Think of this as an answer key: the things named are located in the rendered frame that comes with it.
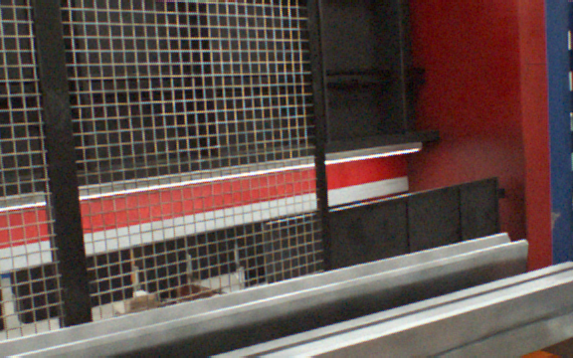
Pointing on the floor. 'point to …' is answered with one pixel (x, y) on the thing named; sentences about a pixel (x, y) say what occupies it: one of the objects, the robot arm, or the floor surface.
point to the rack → (561, 55)
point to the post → (60, 160)
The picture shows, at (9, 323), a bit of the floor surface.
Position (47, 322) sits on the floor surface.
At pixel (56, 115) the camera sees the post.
